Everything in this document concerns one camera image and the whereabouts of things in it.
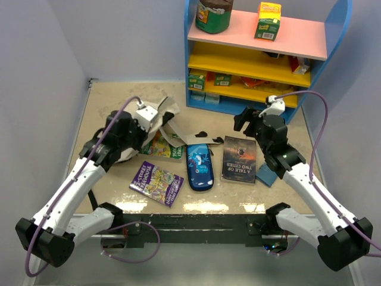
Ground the beige canvas backpack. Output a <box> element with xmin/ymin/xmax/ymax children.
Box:
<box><xmin>88</xmin><ymin>95</ymin><xmax>226</xmax><ymax>212</ymax></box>

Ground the small blue notebook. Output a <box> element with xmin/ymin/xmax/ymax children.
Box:
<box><xmin>256</xmin><ymin>163</ymin><xmax>278</xmax><ymax>188</ymax></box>

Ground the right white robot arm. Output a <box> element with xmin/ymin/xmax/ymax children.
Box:
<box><xmin>234</xmin><ymin>108</ymin><xmax>373</xmax><ymax>271</ymax></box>

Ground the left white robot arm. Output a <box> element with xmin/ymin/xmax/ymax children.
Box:
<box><xmin>15</xmin><ymin>107</ymin><xmax>157</xmax><ymax>268</ymax></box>

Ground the green Treehouse book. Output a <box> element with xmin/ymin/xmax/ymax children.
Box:
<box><xmin>140</xmin><ymin>131</ymin><xmax>184</xmax><ymax>160</ymax></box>

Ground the light blue box right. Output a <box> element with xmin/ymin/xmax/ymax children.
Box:
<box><xmin>204</xmin><ymin>93</ymin><xmax>220</xmax><ymax>105</ymax></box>

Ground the light blue box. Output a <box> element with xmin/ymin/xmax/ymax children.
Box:
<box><xmin>190</xmin><ymin>91</ymin><xmax>205</xmax><ymax>102</ymax></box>
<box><xmin>204</xmin><ymin>93</ymin><xmax>220</xmax><ymax>105</ymax></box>

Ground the orange snack packet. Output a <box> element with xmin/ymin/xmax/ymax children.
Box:
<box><xmin>241</xmin><ymin>76</ymin><xmax>268</xmax><ymax>89</ymax></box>

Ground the A Tale of Two Cities book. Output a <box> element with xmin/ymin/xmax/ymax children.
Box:
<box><xmin>221</xmin><ymin>136</ymin><xmax>257</xmax><ymax>184</ymax></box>

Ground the green box middle shelf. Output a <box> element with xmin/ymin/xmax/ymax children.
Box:
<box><xmin>214</xmin><ymin>73</ymin><xmax>232</xmax><ymax>86</ymax></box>

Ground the green box shelf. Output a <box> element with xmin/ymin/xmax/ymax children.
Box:
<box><xmin>214</xmin><ymin>73</ymin><xmax>232</xmax><ymax>86</ymax></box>
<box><xmin>188</xmin><ymin>73</ymin><xmax>206</xmax><ymax>91</ymax></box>

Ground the light blue box left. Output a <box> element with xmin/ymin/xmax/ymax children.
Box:
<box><xmin>190</xmin><ymin>91</ymin><xmax>205</xmax><ymax>102</ymax></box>

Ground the blue colourful shelf unit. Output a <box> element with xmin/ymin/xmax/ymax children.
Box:
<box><xmin>184</xmin><ymin>1</ymin><xmax>352</xmax><ymax>114</ymax></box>

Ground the blue shark pencil case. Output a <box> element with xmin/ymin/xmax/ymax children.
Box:
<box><xmin>186</xmin><ymin>144</ymin><xmax>214</xmax><ymax>192</ymax></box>

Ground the green box left shelf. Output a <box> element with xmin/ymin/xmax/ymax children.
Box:
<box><xmin>188</xmin><ymin>73</ymin><xmax>206</xmax><ymax>91</ymax></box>

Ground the purple 52-Storey Treehouse book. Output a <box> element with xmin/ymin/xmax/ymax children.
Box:
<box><xmin>129</xmin><ymin>161</ymin><xmax>185</xmax><ymax>208</ymax></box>

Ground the red white box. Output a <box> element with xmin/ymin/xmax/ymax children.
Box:
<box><xmin>288</xmin><ymin>55</ymin><xmax>310</xmax><ymax>74</ymax></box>

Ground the yellow green carton box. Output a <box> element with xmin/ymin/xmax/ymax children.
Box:
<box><xmin>254</xmin><ymin>2</ymin><xmax>282</xmax><ymax>42</ymax></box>

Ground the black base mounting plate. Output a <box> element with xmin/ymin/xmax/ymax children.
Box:
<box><xmin>89</xmin><ymin>213</ymin><xmax>301</xmax><ymax>250</ymax></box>

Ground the green brown jar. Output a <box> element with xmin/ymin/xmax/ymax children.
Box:
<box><xmin>195</xmin><ymin>0</ymin><xmax>233</xmax><ymax>34</ymax></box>

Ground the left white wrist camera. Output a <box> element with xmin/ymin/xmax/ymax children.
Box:
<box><xmin>134</xmin><ymin>104</ymin><xmax>158</xmax><ymax>132</ymax></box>

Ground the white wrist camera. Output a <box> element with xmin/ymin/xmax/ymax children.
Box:
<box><xmin>134</xmin><ymin>104</ymin><xmax>158</xmax><ymax>132</ymax></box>
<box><xmin>259</xmin><ymin>95</ymin><xmax>286</xmax><ymax>117</ymax></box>

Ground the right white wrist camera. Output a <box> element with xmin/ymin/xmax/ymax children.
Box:
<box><xmin>259</xmin><ymin>95</ymin><xmax>286</xmax><ymax>117</ymax></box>

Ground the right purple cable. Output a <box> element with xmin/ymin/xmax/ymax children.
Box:
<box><xmin>266</xmin><ymin>91</ymin><xmax>381</xmax><ymax>257</ymax></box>

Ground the purple cable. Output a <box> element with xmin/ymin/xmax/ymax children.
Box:
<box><xmin>24</xmin><ymin>95</ymin><xmax>161</xmax><ymax>278</ymax></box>
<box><xmin>266</xmin><ymin>91</ymin><xmax>381</xmax><ymax>257</ymax></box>

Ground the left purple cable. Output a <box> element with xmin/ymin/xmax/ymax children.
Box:
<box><xmin>24</xmin><ymin>95</ymin><xmax>161</xmax><ymax>278</ymax></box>

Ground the aluminium rail frame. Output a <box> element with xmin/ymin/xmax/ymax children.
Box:
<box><xmin>20</xmin><ymin>77</ymin><xmax>363</xmax><ymax>286</ymax></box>

